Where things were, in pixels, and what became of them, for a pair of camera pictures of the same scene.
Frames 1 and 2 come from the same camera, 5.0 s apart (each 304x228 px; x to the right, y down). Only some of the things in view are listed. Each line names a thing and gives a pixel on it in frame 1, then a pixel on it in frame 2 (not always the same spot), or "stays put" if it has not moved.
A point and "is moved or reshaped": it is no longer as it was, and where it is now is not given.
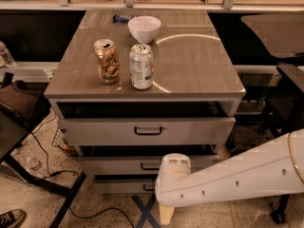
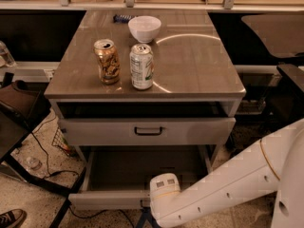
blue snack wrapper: (122, 18) stays put
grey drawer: (131, 164) is moved or reshaped
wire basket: (60, 141) stays put
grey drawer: (145, 131) stays put
